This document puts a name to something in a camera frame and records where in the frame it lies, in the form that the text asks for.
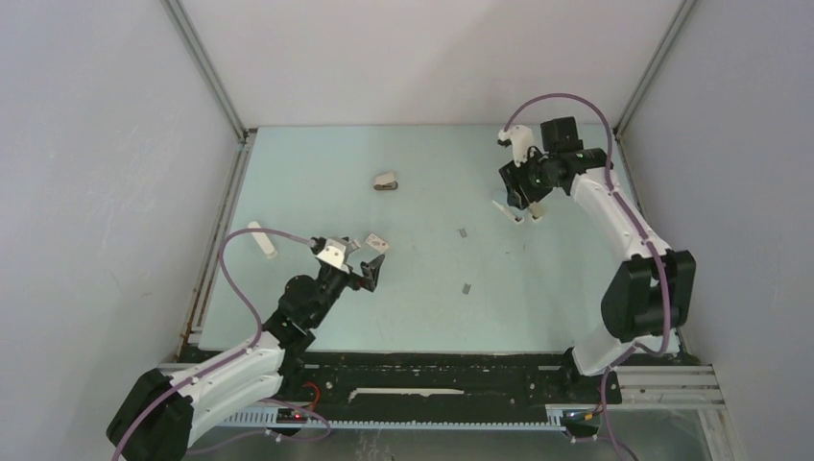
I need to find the purple cable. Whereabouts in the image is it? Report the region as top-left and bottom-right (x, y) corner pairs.
(110, 228), (320, 461)
(505, 92), (672, 461)

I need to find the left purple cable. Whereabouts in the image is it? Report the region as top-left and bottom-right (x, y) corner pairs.
(110, 228), (320, 461)

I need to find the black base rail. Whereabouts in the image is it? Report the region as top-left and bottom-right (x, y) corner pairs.
(180, 346), (637, 425)

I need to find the light blue stapler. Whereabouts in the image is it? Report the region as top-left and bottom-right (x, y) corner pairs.
(491, 200), (525, 225)

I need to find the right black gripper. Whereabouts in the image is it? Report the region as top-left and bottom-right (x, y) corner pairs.
(498, 145), (559, 211)

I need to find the white staple box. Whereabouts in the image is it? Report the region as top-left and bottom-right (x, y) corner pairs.
(365, 233), (390, 255)

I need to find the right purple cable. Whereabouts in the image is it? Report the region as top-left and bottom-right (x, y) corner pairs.
(505, 92), (672, 461)

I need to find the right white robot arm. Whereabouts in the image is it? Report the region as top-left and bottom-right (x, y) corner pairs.
(497, 117), (696, 401)

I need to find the beige brown mini stapler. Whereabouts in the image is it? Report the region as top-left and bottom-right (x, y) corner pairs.
(372, 172), (398, 191)

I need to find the grey white stapler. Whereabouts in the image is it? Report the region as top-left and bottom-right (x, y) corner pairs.
(528, 202), (545, 223)

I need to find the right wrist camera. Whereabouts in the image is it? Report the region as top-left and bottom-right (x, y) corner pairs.
(497, 125), (535, 167)

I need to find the white stapler at left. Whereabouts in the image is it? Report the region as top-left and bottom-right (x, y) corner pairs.
(247, 221), (277, 259)

